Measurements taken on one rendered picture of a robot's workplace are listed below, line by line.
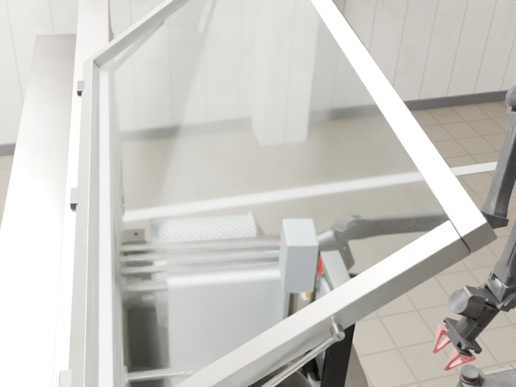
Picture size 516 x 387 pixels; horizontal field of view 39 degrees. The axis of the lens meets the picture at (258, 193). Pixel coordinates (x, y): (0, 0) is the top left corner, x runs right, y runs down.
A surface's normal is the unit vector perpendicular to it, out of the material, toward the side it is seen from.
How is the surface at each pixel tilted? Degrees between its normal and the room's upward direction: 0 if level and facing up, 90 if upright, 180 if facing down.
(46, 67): 0
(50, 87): 0
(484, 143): 0
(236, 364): 37
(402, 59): 90
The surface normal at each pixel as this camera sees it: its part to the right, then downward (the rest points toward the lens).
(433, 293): 0.05, -0.81
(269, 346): -0.55, -0.62
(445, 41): 0.29, 0.56
